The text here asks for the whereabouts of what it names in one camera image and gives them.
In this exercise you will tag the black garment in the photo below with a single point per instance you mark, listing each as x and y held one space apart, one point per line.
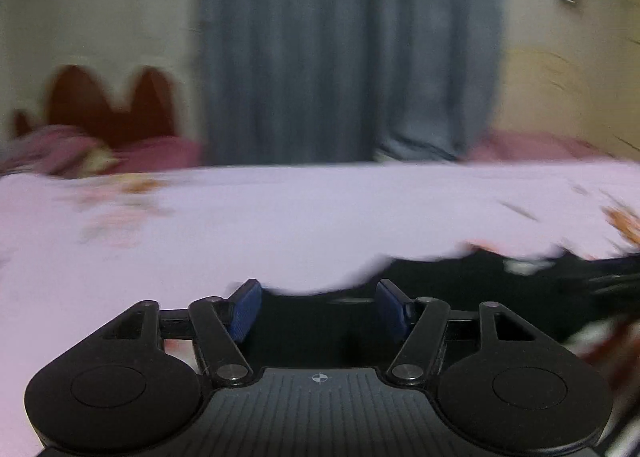
500 297

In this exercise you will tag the pink floral bedsheet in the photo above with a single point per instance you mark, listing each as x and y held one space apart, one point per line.
250 217

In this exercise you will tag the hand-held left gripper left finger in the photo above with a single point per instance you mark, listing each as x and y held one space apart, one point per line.
245 309

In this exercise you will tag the striped purple blanket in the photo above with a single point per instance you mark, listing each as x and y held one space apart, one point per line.
50 149

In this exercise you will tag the cream round headboard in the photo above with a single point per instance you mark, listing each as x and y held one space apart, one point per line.
550 97

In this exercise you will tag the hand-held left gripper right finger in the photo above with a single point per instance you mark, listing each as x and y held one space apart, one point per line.
392 307

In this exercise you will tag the purple pillow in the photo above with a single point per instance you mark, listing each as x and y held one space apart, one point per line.
160 153

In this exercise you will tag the red scalloped headboard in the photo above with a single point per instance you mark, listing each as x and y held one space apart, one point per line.
90 102

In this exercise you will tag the blue patterned curtain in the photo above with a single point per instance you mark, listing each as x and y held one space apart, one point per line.
350 47

